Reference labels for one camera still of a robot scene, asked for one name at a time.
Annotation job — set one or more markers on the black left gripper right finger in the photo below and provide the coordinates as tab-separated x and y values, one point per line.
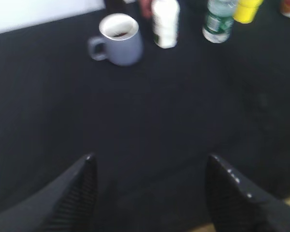
236	204

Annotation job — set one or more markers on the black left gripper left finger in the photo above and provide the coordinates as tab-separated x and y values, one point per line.
64	205

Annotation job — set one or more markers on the grey ceramic mug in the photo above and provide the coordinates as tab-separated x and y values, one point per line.
120	41

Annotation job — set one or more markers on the yellow paper cup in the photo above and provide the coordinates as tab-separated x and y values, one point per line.
246	10

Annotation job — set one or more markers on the dark red cup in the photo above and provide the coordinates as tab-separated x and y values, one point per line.
145	6

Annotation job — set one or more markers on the clear water bottle green label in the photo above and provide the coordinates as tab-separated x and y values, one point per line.
219	20

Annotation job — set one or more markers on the white plastic milk bottle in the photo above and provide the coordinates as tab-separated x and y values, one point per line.
165	18

